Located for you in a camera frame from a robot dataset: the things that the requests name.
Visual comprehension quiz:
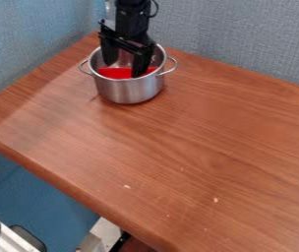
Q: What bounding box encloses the black box on floor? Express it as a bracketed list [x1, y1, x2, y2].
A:
[9, 224, 48, 252]

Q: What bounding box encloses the silver metal pot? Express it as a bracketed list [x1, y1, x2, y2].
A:
[78, 44, 179, 104]

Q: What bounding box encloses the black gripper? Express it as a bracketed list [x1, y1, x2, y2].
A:
[98, 0, 156, 78]

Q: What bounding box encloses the white table leg bracket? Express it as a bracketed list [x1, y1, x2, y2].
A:
[76, 218, 121, 252]

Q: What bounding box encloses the red object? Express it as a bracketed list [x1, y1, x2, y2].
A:
[96, 67, 157, 80]

